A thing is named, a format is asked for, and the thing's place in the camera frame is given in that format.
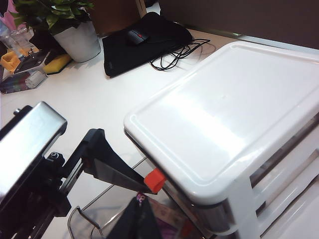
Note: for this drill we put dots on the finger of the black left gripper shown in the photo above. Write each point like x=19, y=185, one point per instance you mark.
x=112, y=164

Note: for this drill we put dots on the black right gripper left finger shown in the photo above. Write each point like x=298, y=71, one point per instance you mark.
x=127, y=224

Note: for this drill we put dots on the brown wooden panel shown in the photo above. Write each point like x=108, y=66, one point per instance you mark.
x=117, y=15

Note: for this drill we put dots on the white plastic drawer cabinet frame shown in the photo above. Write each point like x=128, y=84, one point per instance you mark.
x=224, y=112

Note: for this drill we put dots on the black desk stand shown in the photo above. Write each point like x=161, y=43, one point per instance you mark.
x=32, y=62

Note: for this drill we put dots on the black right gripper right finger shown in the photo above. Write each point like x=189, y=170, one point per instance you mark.
x=149, y=224

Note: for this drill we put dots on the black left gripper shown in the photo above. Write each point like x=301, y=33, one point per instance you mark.
x=37, y=199

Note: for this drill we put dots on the black mouse pad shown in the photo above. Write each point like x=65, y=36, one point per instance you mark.
x=139, y=54

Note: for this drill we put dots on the yellow sponge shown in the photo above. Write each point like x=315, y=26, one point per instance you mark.
x=56, y=64

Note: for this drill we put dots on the green leafy plant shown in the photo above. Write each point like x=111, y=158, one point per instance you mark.
x=57, y=12

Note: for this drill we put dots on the clear acrylic box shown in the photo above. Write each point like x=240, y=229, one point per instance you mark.
x=22, y=79

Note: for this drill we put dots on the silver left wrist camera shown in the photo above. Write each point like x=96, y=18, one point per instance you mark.
x=30, y=139

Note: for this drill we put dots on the brown desk partition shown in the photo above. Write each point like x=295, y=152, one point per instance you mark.
x=249, y=20

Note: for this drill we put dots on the napkin pack with purple print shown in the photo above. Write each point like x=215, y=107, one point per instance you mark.
x=172, y=219

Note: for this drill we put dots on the orange plastic block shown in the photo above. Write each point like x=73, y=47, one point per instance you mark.
x=10, y=61

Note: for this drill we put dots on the white plant pot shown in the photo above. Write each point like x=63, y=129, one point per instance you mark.
x=77, y=42

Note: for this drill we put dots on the black computer mouse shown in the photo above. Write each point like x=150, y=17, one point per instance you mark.
x=137, y=37

